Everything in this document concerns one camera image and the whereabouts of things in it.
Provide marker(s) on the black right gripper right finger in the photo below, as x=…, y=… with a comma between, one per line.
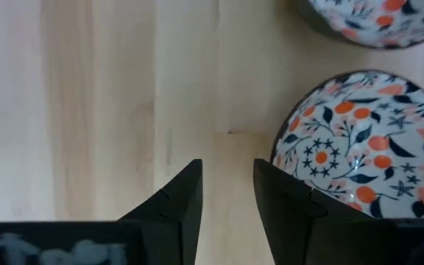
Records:
x=282, y=206

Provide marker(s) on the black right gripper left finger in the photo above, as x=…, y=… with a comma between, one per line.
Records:
x=177, y=206

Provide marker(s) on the floral mini bowl orange blue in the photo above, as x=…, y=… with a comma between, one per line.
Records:
x=363, y=147
x=374, y=22

